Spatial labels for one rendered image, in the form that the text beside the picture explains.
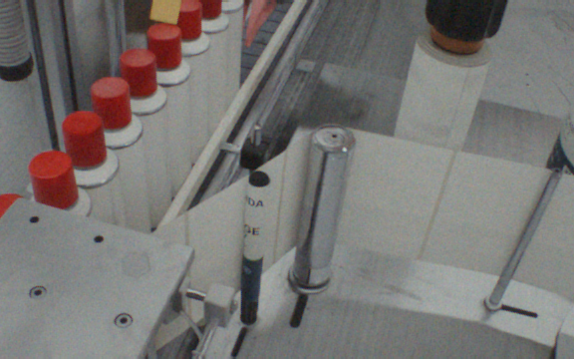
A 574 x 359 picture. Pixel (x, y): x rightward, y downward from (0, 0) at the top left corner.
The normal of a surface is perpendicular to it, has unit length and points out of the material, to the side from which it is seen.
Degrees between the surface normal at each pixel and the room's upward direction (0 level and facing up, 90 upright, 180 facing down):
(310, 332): 0
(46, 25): 90
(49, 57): 90
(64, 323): 0
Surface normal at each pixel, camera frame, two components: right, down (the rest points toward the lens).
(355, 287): 0.08, -0.74
